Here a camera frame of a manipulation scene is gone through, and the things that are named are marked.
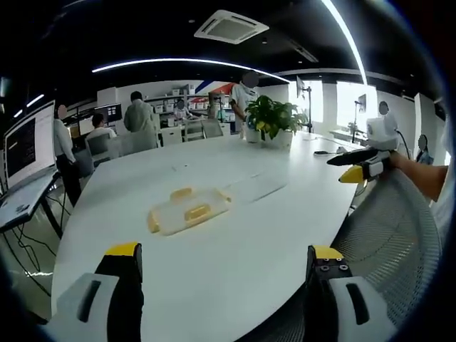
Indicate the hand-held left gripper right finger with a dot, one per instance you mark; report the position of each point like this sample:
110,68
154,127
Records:
331,281

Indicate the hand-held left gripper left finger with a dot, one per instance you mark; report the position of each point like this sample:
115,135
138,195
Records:
107,274

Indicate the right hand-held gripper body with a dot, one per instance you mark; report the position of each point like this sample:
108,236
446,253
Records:
382,133

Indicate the clear box with yellow plastic buckle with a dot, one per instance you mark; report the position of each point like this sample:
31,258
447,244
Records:
190,212

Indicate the small black flat object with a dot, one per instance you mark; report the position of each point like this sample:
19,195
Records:
320,152

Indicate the grey mesh office chair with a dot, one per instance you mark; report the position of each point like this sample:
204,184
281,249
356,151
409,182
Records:
388,235

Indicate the monitor on black stand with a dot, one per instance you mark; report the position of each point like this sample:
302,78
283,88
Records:
302,87

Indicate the green potted plant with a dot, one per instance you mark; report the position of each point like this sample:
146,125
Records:
272,119

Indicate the clear plastic sheet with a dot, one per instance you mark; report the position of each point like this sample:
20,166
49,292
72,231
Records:
260,187

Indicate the long ceiling light strip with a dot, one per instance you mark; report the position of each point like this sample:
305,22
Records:
347,32

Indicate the white side desk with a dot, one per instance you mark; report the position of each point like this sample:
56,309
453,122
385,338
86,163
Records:
25,203

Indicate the large computer monitor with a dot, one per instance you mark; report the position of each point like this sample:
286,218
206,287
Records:
30,146

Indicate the dark computer screen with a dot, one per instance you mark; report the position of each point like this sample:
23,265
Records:
112,113

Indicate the ceiling air conditioner vent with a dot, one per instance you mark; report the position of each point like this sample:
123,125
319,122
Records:
231,26

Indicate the curved ceiling light strip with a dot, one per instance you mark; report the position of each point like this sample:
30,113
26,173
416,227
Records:
185,62

